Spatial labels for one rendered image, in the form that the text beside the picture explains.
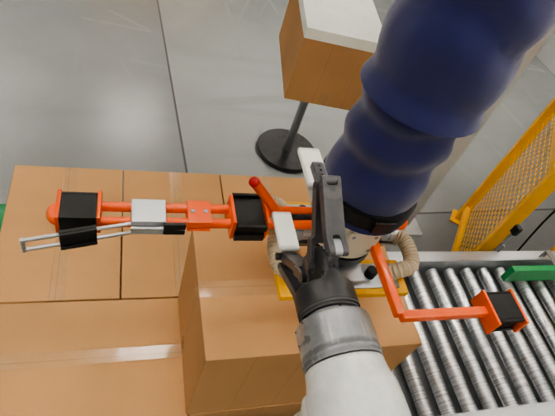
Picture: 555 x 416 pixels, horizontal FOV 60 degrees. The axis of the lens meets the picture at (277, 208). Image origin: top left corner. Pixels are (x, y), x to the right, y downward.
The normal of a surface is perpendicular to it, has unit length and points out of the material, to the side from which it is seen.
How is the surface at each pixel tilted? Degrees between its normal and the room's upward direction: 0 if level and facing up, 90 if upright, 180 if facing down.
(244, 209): 0
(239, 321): 0
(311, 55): 90
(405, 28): 80
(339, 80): 90
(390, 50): 99
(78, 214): 0
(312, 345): 63
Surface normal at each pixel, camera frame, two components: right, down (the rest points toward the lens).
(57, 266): 0.25, -0.63
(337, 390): -0.48, -0.54
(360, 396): -0.07, -0.62
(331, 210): 0.32, -0.22
